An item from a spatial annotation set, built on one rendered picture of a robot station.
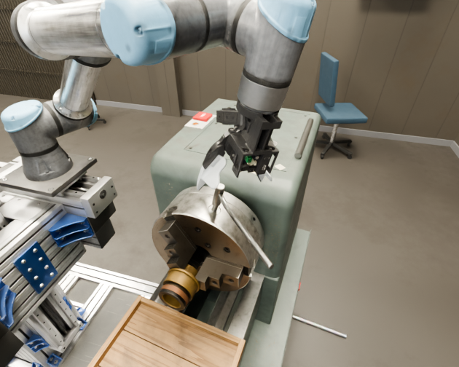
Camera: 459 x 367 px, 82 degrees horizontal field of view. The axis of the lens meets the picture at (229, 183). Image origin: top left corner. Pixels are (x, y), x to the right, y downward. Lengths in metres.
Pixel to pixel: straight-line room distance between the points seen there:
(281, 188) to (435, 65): 3.38
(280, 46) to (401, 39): 3.45
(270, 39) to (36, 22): 0.39
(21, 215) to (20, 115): 0.34
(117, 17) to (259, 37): 0.17
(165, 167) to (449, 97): 3.71
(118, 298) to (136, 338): 0.93
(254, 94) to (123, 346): 0.77
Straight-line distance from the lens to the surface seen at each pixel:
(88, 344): 1.76
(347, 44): 3.74
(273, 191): 0.75
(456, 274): 2.63
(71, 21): 0.49
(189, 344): 0.89
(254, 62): 0.40
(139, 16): 0.33
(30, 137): 1.04
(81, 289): 1.96
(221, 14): 0.42
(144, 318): 0.94
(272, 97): 0.41
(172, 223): 0.71
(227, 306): 0.95
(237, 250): 0.69
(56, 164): 1.08
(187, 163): 0.84
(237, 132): 0.48
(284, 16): 0.39
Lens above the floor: 1.70
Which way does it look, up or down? 38 degrees down
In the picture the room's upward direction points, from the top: straight up
